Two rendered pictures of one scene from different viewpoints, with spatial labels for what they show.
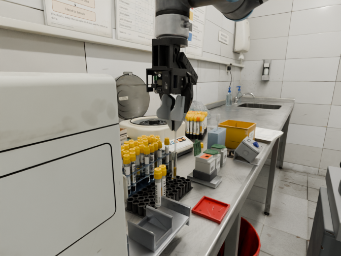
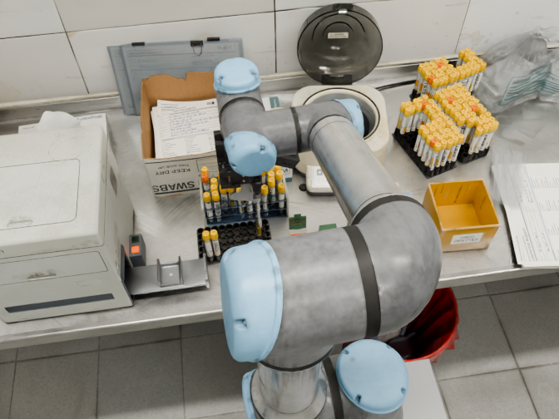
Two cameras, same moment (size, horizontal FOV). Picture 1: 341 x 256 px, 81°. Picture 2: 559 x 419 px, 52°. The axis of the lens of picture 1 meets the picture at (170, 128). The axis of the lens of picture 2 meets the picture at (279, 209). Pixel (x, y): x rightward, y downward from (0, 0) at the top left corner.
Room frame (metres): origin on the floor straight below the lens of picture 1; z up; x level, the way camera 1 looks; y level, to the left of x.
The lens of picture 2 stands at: (0.06, -0.60, 2.03)
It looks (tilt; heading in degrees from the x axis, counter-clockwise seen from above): 54 degrees down; 49
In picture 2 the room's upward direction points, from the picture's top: 1 degrees counter-clockwise
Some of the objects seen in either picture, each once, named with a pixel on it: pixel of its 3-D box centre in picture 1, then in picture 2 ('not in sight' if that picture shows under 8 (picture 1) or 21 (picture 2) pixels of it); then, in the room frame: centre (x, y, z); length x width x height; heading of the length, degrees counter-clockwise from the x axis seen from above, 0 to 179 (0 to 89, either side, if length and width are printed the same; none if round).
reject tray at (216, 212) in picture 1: (211, 208); not in sight; (0.41, -0.09, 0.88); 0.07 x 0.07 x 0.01; 56
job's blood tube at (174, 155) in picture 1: (174, 169); (259, 228); (0.51, -0.01, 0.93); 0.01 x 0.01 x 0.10
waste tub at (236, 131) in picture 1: (236, 134); (457, 216); (0.87, -0.30, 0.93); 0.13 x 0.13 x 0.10; 53
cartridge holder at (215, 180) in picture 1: (204, 174); not in sight; (0.55, -0.10, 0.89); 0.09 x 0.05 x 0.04; 55
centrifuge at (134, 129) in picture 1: (156, 134); (338, 136); (0.84, 0.06, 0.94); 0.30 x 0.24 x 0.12; 47
